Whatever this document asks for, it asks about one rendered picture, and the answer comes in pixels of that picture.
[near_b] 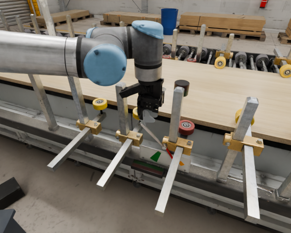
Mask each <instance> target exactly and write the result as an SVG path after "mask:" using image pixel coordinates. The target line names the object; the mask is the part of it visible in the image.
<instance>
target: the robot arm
mask: <svg viewBox="0 0 291 233"><path fill-rule="evenodd" d="M163 39H164V37H163V26H162V25H161V24H160V23H157V22H153V21H147V20H141V21H140V20H136V21H134V22H132V26H127V27H104V28H98V27H94V28H89V29H88V30H87V32H86V36H85V38H84V37H74V38H72V37H59V36H50V35H40V34H30V33H21V32H12V31H0V72H1V73H16V74H38V75H54V76H69V77H77V78H83V79H89V80H90V81H92V82H93V83H95V84H97V85H99V86H112V85H114V84H116V83H118V82H119V81H120V80H121V79H122V78H123V76H124V75H125V72H126V68H127V59H134V72H135V78H136V79H137V80H138V83H136V84H133V85H131V86H128V87H124V88H122V89H121V91H120V92H119V95H120V96H121V98H127V97H129V96H131V95H134V94H137V93H138V98H137V114H138V117H139V119H140V121H141V122H142V124H143V125H145V126H146V123H153V122H155V119H154V118H155V117H157V116H158V109H159V107H162V105H163V104H164V91H162V85H163V82H164V78H161V77H162V56H163ZM156 109H157V110H156Z"/></svg>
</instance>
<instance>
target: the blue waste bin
mask: <svg viewBox="0 0 291 233"><path fill-rule="evenodd" d="M178 11H179V9H175V8H163V9H161V25H162V26H163V35H173V30H174V29H175V28H176V22H177V18H178Z"/></svg>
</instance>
